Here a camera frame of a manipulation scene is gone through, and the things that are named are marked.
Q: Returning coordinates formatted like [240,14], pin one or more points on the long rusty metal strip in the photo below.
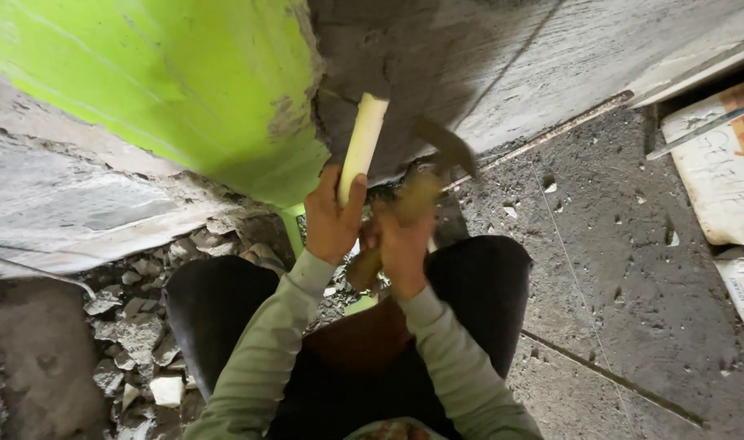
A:
[549,134]

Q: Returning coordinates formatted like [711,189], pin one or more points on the grey metal bar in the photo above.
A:
[701,129]

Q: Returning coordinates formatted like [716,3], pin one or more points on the white sack with orange print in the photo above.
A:
[714,183]

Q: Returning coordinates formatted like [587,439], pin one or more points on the cream plastic pipe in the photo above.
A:
[364,140]

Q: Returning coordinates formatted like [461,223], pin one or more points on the thin green plastic pipe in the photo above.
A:
[292,235]

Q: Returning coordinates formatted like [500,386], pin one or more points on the white tile fragment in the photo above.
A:
[166,391]

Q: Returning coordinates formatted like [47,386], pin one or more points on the pile of grey concrete rubble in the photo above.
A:
[133,330]

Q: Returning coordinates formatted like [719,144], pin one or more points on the person's black trousers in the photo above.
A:
[488,293]

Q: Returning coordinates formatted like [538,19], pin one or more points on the brown cloth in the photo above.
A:
[359,339]

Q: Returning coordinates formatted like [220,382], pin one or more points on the person's right hand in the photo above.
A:
[403,256]

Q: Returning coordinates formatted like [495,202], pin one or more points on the person's left hand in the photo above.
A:
[326,227]

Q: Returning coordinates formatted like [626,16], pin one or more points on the person's right fingers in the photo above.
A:
[402,221]

